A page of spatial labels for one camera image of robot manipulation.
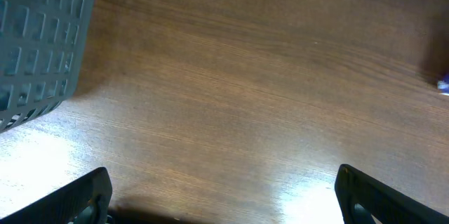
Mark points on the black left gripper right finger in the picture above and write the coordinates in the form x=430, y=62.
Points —
x=363, y=199

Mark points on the grey plastic mesh basket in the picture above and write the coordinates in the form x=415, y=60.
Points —
x=42, y=45

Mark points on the red purple pad pack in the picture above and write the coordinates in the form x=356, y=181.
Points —
x=443, y=85

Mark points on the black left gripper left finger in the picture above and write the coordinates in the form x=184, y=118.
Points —
x=85, y=200

